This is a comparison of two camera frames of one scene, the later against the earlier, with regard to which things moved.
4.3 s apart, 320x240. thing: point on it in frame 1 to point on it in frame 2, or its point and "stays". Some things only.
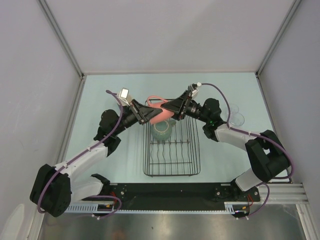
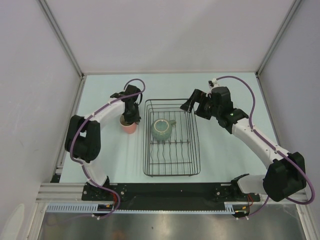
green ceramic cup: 162,130 stays
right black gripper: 175,105 to 198,96
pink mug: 165,114 to 128,128
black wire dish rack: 179,155 stays
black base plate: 146,197 stays
